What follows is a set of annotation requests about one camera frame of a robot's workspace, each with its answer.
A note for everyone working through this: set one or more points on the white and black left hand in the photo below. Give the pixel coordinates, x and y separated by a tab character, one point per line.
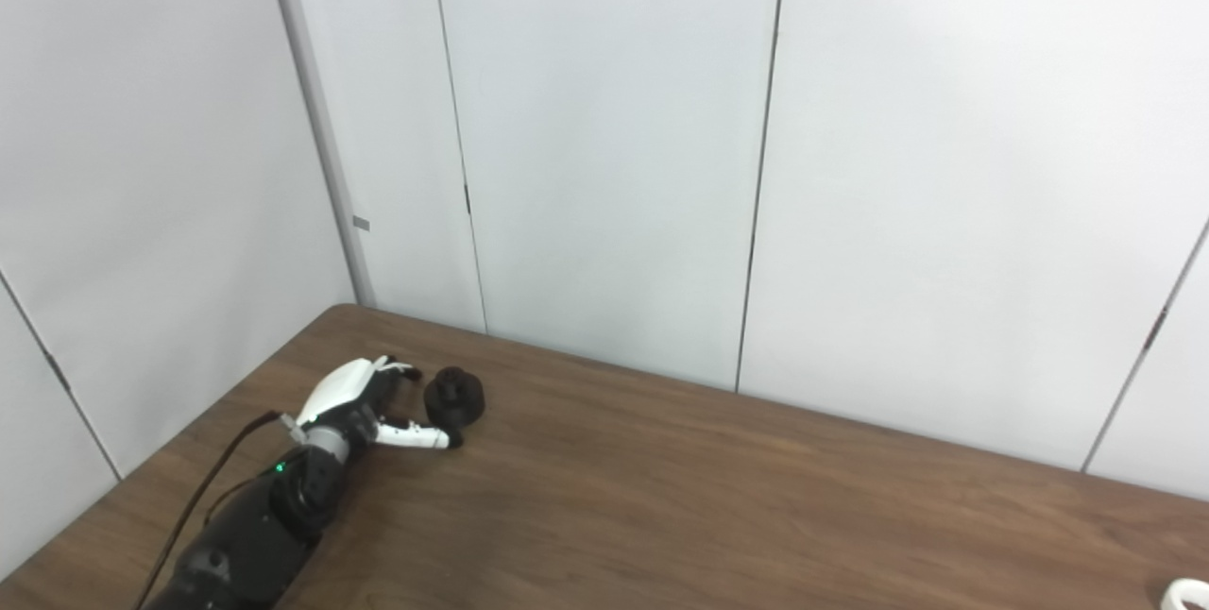
335	393

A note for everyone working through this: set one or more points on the round black plastic part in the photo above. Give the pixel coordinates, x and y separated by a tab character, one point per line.
455	399

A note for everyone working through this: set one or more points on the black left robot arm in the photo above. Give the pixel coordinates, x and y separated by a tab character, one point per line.
255	534

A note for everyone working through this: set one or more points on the grey wall corner post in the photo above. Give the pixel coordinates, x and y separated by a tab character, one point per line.
316	119

